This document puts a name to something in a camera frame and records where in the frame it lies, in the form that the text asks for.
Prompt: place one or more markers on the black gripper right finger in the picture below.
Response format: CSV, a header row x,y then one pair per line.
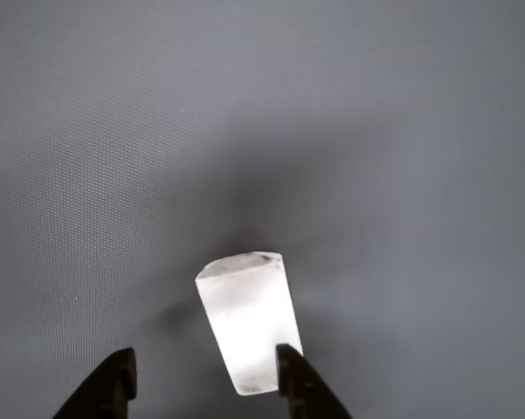
x,y
306,388

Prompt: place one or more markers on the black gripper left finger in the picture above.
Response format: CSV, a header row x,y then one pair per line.
x,y
105,388

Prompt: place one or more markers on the small white rectangular block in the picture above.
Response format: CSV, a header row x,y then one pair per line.
x,y
253,323

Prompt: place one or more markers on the grey textured mat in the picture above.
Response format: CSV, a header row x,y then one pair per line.
x,y
113,153

